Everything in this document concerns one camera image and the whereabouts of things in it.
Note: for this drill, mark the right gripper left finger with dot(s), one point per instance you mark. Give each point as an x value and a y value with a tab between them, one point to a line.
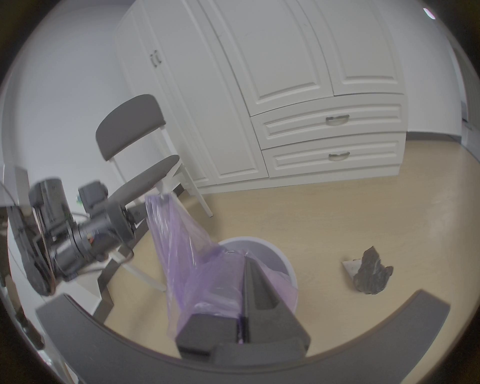
210	332

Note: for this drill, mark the white trash bin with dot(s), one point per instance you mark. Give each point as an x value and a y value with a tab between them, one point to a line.
258	245

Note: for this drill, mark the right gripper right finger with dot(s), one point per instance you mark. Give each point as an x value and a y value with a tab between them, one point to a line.
270	318

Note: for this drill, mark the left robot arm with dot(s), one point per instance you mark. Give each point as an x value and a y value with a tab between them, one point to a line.
48	202

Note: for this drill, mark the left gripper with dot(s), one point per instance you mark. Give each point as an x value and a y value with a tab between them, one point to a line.
105	232

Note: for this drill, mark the black plastic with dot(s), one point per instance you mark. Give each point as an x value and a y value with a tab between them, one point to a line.
373	272

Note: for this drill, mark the white wardrobe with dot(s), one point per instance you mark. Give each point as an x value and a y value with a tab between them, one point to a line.
300	56

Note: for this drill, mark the purple plastic bag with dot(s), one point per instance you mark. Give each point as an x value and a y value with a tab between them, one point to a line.
180	240

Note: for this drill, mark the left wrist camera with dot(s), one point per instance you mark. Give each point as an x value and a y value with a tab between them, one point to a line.
92	195

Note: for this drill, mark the white paper piece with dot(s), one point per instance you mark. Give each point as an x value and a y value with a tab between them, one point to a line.
350	267

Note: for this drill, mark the white chair dark grey seat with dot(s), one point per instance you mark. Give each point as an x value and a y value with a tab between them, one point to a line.
127	123

